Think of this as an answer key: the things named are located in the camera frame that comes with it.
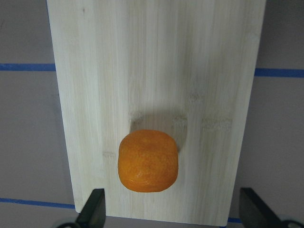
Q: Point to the orange fruit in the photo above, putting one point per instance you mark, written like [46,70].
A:
[148,161]

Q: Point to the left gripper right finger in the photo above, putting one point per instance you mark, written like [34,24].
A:
[254,213]

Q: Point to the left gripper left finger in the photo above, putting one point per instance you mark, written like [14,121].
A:
[93,214]

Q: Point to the wooden cutting board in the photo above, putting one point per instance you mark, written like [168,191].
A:
[183,67]

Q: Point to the brown paper table mat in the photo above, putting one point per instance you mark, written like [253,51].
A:
[35,185]

